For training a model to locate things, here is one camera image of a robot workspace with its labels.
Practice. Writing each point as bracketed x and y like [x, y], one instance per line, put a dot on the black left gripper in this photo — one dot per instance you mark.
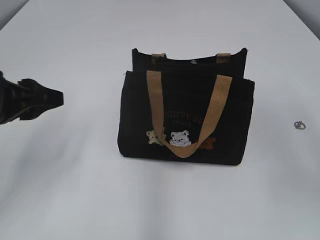
[26, 100]

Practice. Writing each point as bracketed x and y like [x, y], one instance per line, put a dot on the black canvas tote bag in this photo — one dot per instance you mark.
[191, 110]

